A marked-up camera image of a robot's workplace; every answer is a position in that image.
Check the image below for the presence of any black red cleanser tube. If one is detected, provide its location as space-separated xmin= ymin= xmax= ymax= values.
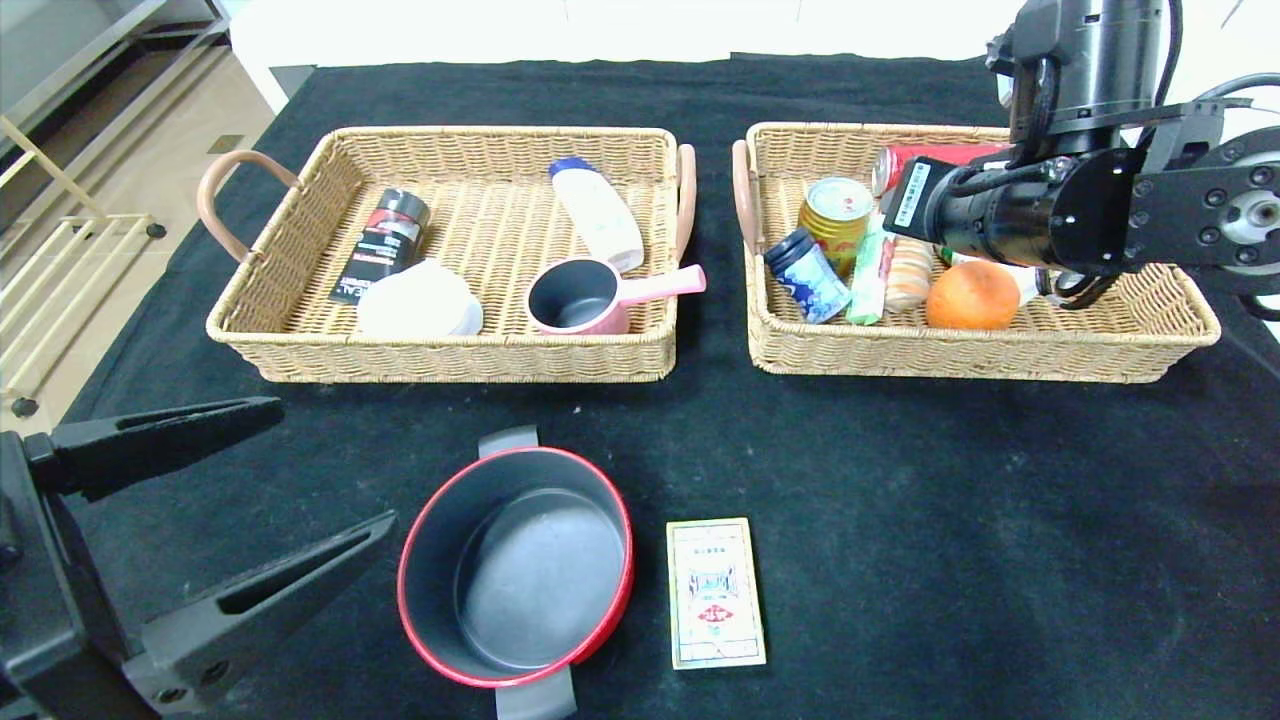
xmin=330 ymin=188 xmax=433 ymax=305

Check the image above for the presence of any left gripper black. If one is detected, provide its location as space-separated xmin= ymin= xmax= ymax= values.
xmin=0 ymin=395 xmax=397 ymax=720

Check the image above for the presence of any red soda can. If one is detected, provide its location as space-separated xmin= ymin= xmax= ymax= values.
xmin=872 ymin=143 xmax=1013 ymax=196

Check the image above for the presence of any Hi-Chew candy stick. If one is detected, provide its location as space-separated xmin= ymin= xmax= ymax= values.
xmin=845 ymin=212 xmax=897 ymax=327

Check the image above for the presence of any orange fruit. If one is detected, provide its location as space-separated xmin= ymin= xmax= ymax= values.
xmin=924 ymin=260 xmax=1021 ymax=332

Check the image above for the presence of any white bottle blue cap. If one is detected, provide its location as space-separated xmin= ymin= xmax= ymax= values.
xmin=549 ymin=156 xmax=646 ymax=273

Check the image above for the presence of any white bowl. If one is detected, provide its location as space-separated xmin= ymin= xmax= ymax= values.
xmin=357 ymin=260 xmax=485 ymax=338

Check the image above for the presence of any braided black cable white label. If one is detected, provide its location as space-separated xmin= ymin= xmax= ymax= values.
xmin=945 ymin=58 xmax=1063 ymax=197

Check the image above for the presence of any playing card box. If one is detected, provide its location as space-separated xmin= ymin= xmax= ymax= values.
xmin=666 ymin=517 xmax=768 ymax=671

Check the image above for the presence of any light wooden rack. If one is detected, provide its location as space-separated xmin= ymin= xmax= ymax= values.
xmin=0 ymin=113 xmax=169 ymax=421

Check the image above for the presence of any wicker basket with brown handles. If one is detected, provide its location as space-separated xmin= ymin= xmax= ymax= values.
xmin=196 ymin=126 xmax=698 ymax=384
xmin=730 ymin=121 xmax=1223 ymax=384

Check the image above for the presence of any grey metal shelf unit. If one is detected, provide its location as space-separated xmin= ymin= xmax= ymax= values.
xmin=0 ymin=0 xmax=233 ymax=201

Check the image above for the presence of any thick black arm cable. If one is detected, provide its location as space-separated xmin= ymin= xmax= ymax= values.
xmin=1195 ymin=72 xmax=1280 ymax=103
xmin=1153 ymin=0 xmax=1187 ymax=109

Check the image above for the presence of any white yogurt drink bottle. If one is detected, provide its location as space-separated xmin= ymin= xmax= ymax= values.
xmin=935 ymin=246 xmax=1053 ymax=304

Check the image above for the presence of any black tablecloth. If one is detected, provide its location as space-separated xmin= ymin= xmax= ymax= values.
xmin=30 ymin=55 xmax=1280 ymax=720

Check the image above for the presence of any gold Red Bull can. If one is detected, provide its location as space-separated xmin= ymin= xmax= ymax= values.
xmin=797 ymin=177 xmax=875 ymax=279

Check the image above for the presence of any sandwich biscuits roll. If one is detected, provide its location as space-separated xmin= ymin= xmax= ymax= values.
xmin=885 ymin=235 xmax=937 ymax=312

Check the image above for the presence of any blue chewing gum bottle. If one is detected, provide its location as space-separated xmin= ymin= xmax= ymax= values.
xmin=764 ymin=228 xmax=854 ymax=324

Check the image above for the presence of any red black cooking pot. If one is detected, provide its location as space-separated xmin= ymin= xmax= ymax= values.
xmin=397 ymin=426 xmax=636 ymax=720

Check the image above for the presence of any pink saucepan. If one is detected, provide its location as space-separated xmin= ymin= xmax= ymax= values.
xmin=525 ymin=258 xmax=707 ymax=336

